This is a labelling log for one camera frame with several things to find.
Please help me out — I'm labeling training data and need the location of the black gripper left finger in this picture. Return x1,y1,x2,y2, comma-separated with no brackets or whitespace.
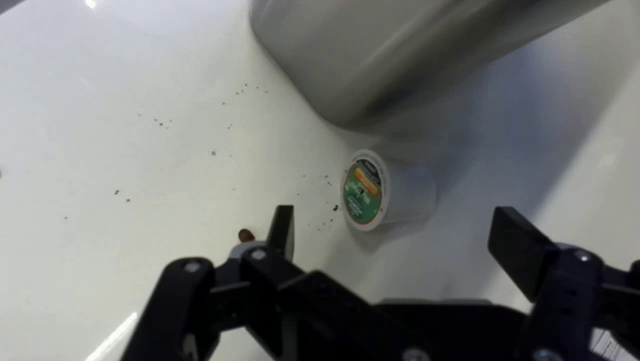
122,202,376,361

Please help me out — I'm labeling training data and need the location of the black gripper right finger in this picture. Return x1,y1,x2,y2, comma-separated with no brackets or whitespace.
487,204,640,361

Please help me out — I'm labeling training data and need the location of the white coffee pod green lid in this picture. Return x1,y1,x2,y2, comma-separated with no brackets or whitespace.
339,147,440,234

